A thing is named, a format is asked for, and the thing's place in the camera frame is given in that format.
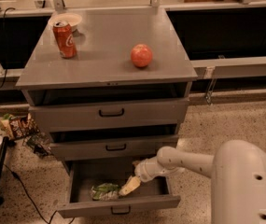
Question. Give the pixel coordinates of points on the metal bracket under rail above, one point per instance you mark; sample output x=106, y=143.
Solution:
x=209, y=91

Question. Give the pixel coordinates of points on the grey open bottom drawer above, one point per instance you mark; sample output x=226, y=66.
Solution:
x=85, y=174

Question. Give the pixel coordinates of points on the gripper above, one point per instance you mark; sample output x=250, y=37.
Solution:
x=144, y=173

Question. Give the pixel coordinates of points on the dark snack bag on floor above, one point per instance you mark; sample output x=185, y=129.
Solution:
x=38, y=143

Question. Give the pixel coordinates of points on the brown snack bag on floor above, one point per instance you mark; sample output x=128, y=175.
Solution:
x=17, y=127

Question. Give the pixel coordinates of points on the green jalapeno chip bag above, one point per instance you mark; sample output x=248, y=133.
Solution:
x=105, y=192

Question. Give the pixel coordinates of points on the grey middle drawer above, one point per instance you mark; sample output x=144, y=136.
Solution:
x=111, y=148

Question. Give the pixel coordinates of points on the grey top drawer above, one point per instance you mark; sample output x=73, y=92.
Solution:
x=80, y=117

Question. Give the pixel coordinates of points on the red apple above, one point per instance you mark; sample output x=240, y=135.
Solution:
x=141, y=55

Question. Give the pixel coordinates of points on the red cola can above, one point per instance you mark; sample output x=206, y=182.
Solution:
x=64, y=39

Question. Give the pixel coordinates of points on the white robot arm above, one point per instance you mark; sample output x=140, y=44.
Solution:
x=237, y=172

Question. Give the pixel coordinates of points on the white bowl on counter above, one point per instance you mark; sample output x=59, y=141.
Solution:
x=72, y=18

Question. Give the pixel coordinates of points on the grey drawer cabinet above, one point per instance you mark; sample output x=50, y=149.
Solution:
x=103, y=71

